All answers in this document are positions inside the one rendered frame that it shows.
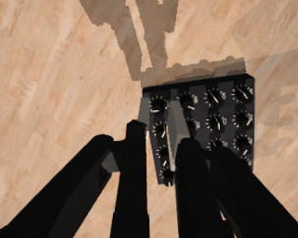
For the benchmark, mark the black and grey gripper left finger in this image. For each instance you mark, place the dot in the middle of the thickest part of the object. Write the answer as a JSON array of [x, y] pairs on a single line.
[[59, 209]]

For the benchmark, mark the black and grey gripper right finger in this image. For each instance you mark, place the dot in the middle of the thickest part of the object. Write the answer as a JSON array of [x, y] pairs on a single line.
[[252, 210]]

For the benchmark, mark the black knob box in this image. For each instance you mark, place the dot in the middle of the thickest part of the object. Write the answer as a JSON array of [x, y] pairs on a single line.
[[237, 114]]

